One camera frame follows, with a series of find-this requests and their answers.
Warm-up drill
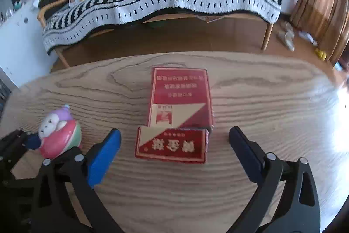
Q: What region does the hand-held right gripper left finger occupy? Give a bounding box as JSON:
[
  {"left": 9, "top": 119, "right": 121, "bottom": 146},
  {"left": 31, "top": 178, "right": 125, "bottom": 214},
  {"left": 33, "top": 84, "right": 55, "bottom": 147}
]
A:
[{"left": 32, "top": 128, "right": 122, "bottom": 233}]

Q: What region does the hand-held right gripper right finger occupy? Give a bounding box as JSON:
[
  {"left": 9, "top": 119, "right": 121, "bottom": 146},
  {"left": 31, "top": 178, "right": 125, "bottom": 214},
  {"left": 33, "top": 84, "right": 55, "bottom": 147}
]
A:
[{"left": 228, "top": 126, "right": 321, "bottom": 233}]

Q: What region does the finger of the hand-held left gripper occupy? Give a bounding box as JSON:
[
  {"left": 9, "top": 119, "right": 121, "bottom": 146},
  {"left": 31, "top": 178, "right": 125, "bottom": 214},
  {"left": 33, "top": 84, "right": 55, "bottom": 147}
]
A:
[{"left": 0, "top": 129, "right": 42, "bottom": 188}]

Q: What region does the round pink figure toy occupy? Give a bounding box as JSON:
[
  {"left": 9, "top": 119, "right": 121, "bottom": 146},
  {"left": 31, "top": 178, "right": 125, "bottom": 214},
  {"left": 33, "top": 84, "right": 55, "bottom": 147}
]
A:
[{"left": 38, "top": 104, "right": 82, "bottom": 160}]

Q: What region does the red cigarette box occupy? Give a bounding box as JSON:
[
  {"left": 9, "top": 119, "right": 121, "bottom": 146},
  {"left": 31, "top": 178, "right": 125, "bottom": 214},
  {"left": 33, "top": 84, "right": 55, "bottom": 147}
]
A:
[{"left": 134, "top": 67, "right": 215, "bottom": 165}]

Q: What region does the white cabinet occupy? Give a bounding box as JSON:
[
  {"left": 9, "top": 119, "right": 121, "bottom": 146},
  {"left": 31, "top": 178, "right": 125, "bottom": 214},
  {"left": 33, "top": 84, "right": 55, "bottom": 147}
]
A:
[{"left": 0, "top": 0, "right": 59, "bottom": 92}]

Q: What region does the white slipper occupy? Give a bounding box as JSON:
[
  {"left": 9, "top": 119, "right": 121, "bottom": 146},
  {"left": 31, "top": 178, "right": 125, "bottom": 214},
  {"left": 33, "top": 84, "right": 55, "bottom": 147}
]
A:
[{"left": 276, "top": 22, "right": 296, "bottom": 52}]

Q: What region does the white crumpled item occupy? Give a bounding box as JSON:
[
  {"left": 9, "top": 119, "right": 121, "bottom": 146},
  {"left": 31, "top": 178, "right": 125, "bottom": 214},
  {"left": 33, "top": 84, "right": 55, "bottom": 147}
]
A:
[{"left": 298, "top": 31, "right": 318, "bottom": 47}]

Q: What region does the wooden frame sofa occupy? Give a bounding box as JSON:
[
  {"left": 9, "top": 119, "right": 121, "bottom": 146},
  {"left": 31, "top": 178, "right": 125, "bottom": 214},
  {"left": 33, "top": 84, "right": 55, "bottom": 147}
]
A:
[{"left": 37, "top": 0, "right": 283, "bottom": 69}]

